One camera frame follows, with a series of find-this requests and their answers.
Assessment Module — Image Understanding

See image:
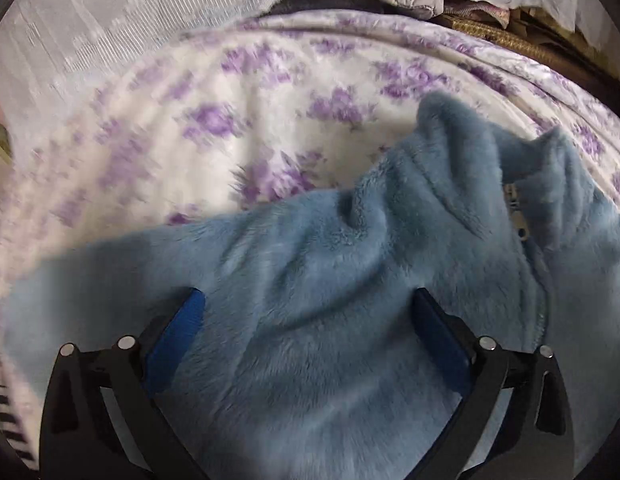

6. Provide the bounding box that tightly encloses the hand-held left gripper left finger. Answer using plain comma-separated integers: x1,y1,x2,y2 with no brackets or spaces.
40,287,211,480

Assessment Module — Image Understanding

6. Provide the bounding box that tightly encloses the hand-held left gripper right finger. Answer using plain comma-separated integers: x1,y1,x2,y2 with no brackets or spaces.
412,287,576,480

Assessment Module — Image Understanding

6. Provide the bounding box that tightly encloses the blue fleece zip jacket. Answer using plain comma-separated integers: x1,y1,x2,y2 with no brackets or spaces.
0,92,620,480

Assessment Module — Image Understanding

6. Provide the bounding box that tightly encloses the pile of pale clothes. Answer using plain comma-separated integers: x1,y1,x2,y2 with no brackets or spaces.
395,0,511,26

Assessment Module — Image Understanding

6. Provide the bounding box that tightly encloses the black white striped cloth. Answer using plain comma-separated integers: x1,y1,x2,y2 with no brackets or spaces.
0,360,33,463

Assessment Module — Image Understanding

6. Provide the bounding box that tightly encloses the purple floral white blanket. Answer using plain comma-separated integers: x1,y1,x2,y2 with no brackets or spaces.
0,12,620,466

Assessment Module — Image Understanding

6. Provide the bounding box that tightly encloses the white lace cover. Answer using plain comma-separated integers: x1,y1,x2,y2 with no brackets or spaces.
0,0,371,161

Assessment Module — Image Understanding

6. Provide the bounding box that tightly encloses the dark cloth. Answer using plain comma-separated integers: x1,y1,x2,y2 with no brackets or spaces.
262,0,416,18

